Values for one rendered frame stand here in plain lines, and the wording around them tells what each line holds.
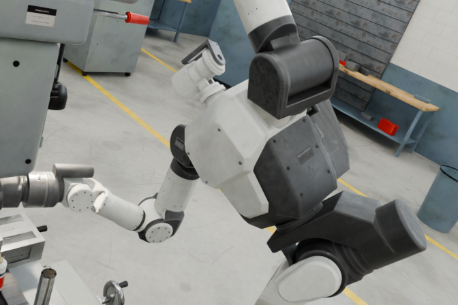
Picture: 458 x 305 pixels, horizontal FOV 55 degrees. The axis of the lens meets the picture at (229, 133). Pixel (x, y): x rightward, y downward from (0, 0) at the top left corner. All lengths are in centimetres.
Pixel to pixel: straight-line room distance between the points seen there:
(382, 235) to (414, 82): 738
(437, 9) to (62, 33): 769
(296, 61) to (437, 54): 744
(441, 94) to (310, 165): 724
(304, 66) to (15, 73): 54
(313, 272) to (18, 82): 69
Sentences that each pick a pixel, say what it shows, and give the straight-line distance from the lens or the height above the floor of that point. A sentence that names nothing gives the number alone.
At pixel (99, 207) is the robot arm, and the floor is 119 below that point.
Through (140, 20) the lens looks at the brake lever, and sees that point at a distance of 99.
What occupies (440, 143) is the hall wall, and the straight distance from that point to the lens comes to 815.
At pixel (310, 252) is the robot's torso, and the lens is 97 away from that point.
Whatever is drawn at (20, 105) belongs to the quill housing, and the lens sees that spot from 95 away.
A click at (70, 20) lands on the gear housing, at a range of 90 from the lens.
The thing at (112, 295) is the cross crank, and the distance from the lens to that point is 174.
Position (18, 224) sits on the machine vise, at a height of 103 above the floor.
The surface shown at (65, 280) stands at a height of 76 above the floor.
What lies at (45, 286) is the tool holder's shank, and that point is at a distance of 80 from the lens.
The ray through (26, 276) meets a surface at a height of 88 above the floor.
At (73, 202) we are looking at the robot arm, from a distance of 114.
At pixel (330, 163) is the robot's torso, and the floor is 157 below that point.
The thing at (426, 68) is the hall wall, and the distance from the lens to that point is 822.
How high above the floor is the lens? 188
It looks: 21 degrees down
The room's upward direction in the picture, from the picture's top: 21 degrees clockwise
